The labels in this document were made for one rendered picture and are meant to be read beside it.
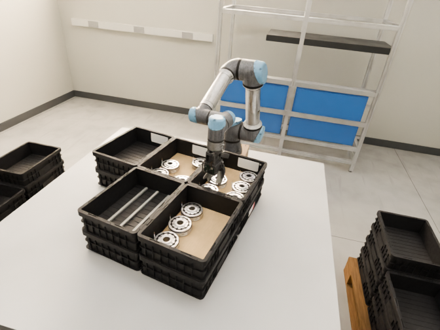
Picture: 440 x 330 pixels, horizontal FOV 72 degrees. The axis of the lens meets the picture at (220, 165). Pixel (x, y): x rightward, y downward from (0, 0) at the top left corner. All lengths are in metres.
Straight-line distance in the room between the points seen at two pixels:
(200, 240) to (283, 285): 0.40
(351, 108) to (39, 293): 3.05
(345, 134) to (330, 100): 0.42
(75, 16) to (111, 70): 0.83
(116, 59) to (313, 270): 4.14
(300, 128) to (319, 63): 1.03
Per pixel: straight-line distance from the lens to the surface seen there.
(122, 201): 1.57
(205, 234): 1.37
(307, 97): 3.40
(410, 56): 4.36
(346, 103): 3.45
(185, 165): 1.81
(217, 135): 1.33
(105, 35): 4.93
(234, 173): 1.77
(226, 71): 1.67
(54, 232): 1.69
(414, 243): 2.27
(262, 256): 1.49
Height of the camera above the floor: 1.79
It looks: 32 degrees down
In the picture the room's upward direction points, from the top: 5 degrees clockwise
